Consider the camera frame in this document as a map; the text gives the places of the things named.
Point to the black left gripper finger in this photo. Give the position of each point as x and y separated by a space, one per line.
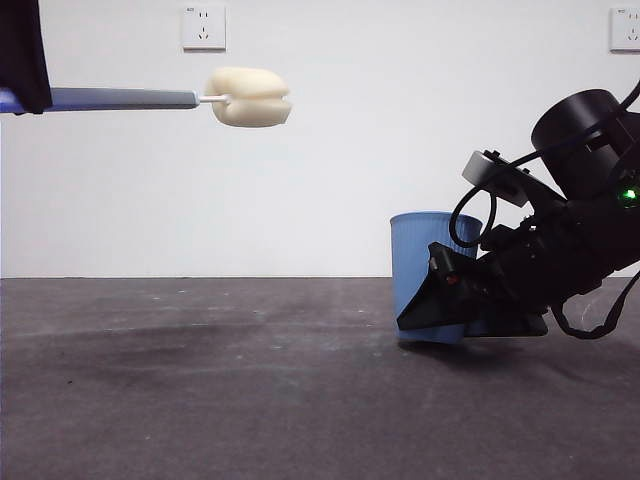
25 55

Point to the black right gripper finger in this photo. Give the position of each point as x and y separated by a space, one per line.
515 326
440 310

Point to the blue ribbed plastic cup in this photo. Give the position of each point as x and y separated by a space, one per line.
415 260

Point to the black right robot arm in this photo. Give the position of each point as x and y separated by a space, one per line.
575 135

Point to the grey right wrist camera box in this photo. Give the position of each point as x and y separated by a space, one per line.
492 175

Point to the white wall socket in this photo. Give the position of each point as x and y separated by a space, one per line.
626 30
203 27

